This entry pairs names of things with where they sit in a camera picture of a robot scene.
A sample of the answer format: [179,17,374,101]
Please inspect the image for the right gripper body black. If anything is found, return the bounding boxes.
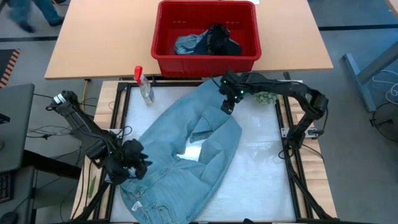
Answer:
[219,70,248,103]

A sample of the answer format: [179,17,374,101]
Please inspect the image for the yellow cable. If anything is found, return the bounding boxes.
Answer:
[81,78,91,110]

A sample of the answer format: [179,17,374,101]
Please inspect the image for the red plastic bin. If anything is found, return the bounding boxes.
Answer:
[150,0,262,78]

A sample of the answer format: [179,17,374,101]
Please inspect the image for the large light wooden table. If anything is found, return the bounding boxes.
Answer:
[44,0,334,81]

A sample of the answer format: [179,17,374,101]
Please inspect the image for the grey desk top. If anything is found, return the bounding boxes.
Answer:
[0,83,35,174]

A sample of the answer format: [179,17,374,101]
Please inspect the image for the black aluminium frame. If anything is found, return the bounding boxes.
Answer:
[70,80,338,224]

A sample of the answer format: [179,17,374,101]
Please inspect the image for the white cable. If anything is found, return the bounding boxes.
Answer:
[371,68,398,106]

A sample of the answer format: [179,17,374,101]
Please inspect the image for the person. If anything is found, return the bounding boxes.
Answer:
[6,0,65,34]

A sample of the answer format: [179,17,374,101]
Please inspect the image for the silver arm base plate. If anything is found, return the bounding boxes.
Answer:
[281,126,324,138]

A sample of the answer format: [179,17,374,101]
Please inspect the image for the black computer mouse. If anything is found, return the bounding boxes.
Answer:
[0,211,19,224]

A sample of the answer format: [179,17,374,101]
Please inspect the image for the blue striped shirt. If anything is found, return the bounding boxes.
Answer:
[173,30,208,56]

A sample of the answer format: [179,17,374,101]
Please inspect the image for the black cable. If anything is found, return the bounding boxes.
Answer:
[26,124,94,140]

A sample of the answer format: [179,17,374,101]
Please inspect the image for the green plastic strip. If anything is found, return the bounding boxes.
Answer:
[87,175,97,200]

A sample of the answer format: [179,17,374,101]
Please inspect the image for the black desk crossbar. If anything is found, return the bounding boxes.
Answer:
[21,149,82,180]

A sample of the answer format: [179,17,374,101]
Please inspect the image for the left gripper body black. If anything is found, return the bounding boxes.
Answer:
[104,138,153,186]

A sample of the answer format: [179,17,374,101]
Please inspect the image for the black round stand base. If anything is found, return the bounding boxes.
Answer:
[369,101,398,147]

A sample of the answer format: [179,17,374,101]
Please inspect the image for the dark blue jeans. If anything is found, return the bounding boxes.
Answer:
[194,30,243,57]

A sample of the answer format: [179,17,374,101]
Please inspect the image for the grey metal table leg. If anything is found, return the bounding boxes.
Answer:
[341,40,398,113]

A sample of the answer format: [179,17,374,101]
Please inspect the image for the black orange striped mat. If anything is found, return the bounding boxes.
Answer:
[0,49,21,89]

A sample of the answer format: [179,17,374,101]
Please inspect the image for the clear spray bottle red trigger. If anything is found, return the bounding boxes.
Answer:
[134,65,155,105]

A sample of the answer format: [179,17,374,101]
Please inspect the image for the light blue jeans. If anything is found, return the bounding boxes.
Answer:
[119,79,243,223]

